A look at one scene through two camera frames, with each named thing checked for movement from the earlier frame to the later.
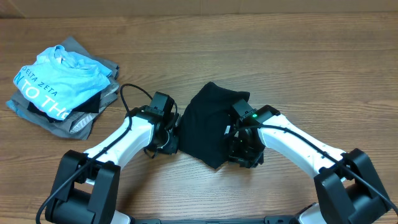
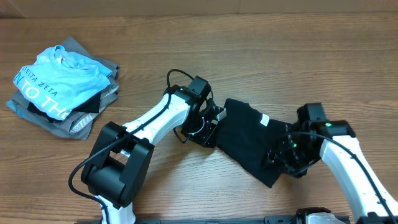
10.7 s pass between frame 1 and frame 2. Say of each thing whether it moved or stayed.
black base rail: stayed
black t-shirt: moved
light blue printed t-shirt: stayed
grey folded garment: stayed
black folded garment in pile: stayed
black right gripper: moved
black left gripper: moved
